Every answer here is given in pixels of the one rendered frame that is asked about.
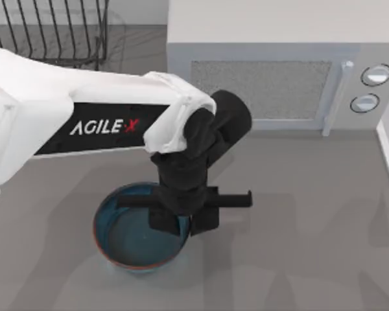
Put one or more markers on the blue bowl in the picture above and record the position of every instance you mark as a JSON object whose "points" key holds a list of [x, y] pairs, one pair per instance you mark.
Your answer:
{"points": [[139, 243]]}

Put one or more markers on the microwave door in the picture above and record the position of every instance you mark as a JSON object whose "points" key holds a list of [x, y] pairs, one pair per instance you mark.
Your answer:
{"points": [[278, 87]]}

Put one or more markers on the pale microwave oven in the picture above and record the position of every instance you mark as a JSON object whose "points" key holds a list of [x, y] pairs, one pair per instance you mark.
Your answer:
{"points": [[262, 22]]}

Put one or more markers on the microwave knob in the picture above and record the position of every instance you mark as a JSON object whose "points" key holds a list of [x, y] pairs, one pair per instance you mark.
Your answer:
{"points": [[376, 74], [365, 103]]}

